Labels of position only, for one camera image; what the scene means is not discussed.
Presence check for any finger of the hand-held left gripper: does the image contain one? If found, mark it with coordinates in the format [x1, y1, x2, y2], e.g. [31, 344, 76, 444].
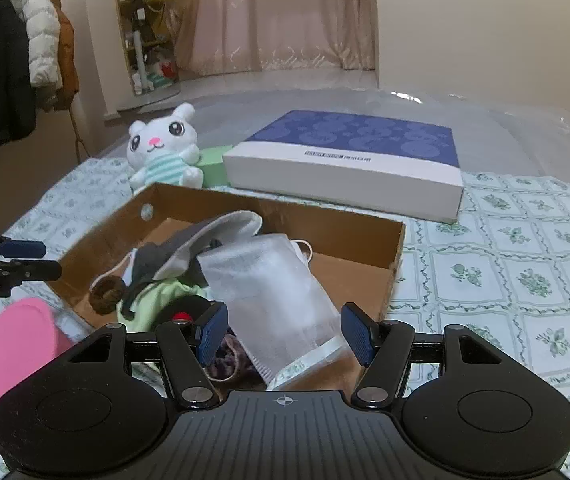
[0, 255, 63, 286]
[0, 230, 47, 260]

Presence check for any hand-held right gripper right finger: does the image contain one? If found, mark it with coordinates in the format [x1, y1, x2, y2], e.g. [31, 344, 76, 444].
[340, 302, 505, 411]

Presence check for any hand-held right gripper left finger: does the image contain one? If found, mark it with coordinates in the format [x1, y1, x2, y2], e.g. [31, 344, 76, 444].
[67, 302, 230, 411]

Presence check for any black round pad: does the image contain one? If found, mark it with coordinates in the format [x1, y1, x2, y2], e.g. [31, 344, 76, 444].
[156, 296, 228, 333]

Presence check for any brown cardboard box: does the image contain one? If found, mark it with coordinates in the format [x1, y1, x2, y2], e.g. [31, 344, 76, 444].
[47, 182, 407, 391]

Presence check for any light green cloth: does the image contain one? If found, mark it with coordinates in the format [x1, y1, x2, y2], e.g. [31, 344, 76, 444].
[127, 279, 211, 333]

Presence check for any white mesh bag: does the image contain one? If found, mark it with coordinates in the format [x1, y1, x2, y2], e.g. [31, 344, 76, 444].
[196, 232, 357, 391]

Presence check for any purple scrunchie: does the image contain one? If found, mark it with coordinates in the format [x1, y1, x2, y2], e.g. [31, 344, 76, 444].
[207, 334, 253, 382]

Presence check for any pink round object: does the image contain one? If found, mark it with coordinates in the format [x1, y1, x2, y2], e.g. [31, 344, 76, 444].
[0, 297, 76, 436]

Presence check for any brown scrunchie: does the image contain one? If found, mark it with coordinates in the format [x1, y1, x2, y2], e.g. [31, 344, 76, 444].
[89, 276, 126, 315]

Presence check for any grey and white sock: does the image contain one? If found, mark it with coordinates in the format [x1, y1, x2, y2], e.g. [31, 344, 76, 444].
[122, 210, 264, 318]

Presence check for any bamboo clothes rack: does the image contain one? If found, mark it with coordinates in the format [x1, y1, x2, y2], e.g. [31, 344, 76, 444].
[0, 0, 88, 163]

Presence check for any small green box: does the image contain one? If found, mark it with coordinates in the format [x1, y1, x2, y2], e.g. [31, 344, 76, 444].
[197, 144, 236, 188]

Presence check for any white bunny plush toy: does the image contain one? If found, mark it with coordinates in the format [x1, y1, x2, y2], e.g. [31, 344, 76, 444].
[126, 102, 205, 192]

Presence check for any matte black coat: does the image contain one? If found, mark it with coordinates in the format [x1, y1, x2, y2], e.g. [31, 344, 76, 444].
[0, 0, 36, 153]

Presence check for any brown jacket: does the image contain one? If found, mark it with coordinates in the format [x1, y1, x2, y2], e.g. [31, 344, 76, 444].
[30, 0, 80, 111]

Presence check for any blue and white flat box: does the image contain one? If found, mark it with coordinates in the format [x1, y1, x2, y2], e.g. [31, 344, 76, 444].
[222, 110, 465, 225]

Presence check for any white puffer jacket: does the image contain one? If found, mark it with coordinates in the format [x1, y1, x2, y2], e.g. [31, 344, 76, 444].
[17, 0, 62, 88]

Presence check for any cluttered bookshelf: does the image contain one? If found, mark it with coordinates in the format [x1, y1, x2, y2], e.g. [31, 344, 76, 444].
[111, 0, 181, 96]

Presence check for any clear plastic sheet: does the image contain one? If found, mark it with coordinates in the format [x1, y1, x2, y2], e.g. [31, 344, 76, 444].
[85, 87, 570, 181]

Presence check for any standing fan with cover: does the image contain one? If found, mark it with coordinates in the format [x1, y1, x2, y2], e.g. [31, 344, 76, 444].
[132, 0, 201, 98]

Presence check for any pink patterned curtain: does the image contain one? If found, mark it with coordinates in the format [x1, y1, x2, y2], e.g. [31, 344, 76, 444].
[170, 0, 378, 81]

